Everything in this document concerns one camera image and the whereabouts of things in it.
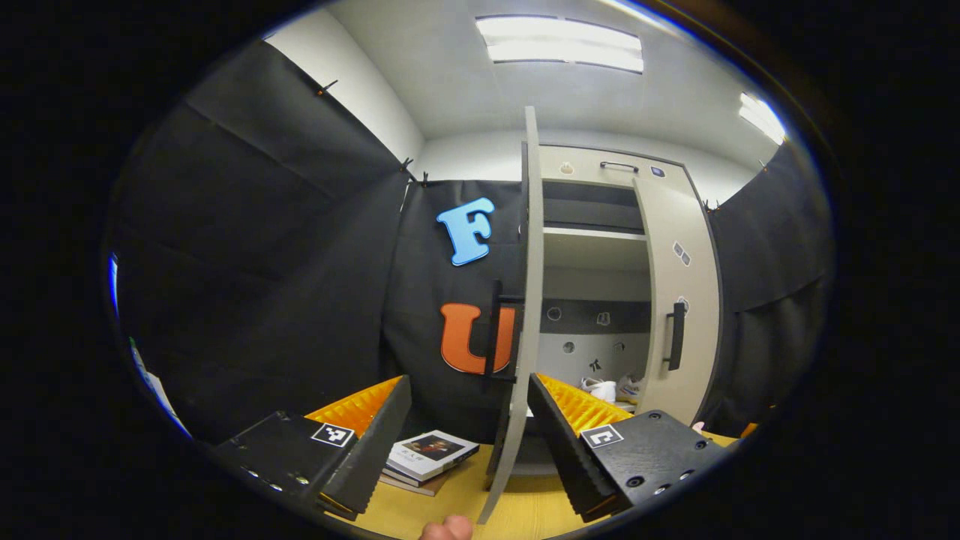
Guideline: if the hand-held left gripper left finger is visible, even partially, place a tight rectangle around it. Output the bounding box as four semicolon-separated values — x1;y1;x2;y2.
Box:
214;374;413;520

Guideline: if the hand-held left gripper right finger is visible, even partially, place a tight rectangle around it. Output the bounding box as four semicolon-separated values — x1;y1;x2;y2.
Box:
529;373;740;524

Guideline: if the white shoe cabinet door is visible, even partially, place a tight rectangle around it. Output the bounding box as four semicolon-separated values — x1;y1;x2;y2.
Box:
478;106;545;524
634;176;722;427

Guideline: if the white and grey shoe cabinet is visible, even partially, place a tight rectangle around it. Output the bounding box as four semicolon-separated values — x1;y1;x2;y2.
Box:
521;142;725;477

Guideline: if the white portrait cover book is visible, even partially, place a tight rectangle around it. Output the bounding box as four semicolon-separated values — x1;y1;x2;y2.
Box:
384;430;481;482

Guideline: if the brown book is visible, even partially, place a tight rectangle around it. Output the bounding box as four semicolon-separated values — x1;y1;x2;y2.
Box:
379;469;451;497

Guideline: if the black backdrop cloth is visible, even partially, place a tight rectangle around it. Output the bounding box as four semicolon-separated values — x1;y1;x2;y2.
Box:
109;41;526;451
697;139;835;440

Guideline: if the small ceiling light panel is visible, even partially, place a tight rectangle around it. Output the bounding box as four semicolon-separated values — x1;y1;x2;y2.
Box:
739;92;787;145

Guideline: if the large ceiling light panel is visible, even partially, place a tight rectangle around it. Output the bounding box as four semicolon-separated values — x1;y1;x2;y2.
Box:
476;15;644;74

